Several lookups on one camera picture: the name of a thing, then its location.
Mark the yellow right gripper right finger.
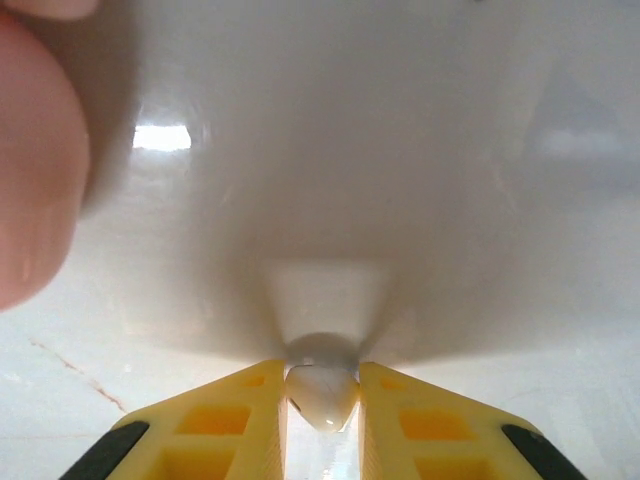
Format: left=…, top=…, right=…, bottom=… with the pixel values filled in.
left=358, top=359, right=590, bottom=480

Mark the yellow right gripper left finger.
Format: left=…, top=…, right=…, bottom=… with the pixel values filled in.
left=58, top=357, right=286, bottom=480

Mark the pink earbud charging case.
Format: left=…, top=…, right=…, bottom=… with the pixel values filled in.
left=0, top=0, right=101, bottom=314

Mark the white round earbud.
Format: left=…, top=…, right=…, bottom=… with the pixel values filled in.
left=283, top=347, right=362, bottom=434

